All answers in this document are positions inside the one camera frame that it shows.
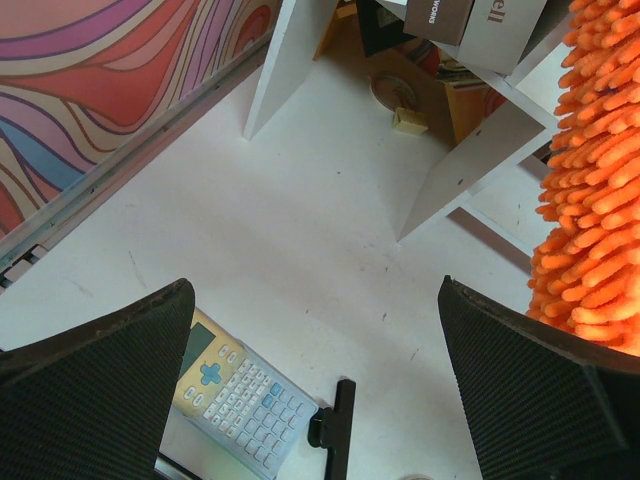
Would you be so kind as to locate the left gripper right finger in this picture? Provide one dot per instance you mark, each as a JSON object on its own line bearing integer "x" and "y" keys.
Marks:
{"x": 539, "y": 403}

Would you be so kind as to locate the The Lonely Ones book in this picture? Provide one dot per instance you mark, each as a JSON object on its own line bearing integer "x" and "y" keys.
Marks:
{"x": 497, "y": 32}

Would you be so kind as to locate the black T-shaped clip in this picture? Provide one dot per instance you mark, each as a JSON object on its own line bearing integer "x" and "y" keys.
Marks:
{"x": 330, "y": 429}

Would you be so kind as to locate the orange microfiber duster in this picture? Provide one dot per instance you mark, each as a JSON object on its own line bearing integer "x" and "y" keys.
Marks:
{"x": 585, "y": 275}

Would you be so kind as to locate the yellow sticky notes under shelf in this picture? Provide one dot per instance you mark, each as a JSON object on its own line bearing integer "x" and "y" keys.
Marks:
{"x": 409, "y": 121}

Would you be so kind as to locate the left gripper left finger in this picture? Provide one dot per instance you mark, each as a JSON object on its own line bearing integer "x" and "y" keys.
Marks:
{"x": 92, "y": 402}

